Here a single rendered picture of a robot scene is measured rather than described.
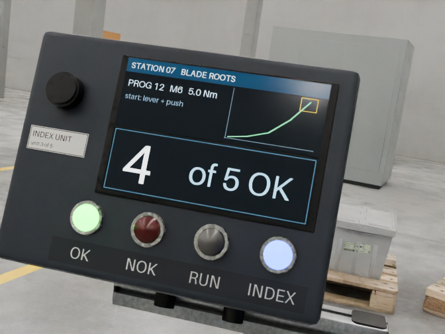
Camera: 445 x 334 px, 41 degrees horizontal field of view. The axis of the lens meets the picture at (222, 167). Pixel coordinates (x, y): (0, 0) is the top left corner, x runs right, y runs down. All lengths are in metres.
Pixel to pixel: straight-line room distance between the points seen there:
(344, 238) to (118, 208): 3.22
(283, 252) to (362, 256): 3.25
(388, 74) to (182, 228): 7.54
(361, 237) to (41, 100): 3.22
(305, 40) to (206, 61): 7.72
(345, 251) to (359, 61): 4.65
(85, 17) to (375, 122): 3.86
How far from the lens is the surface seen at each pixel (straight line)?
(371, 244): 3.64
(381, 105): 7.94
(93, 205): 0.47
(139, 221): 0.45
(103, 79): 0.49
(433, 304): 3.80
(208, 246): 0.43
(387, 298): 3.61
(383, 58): 7.96
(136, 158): 0.46
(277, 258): 0.43
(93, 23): 6.53
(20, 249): 0.49
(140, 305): 0.54
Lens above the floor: 1.24
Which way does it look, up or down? 9 degrees down
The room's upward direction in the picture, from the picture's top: 8 degrees clockwise
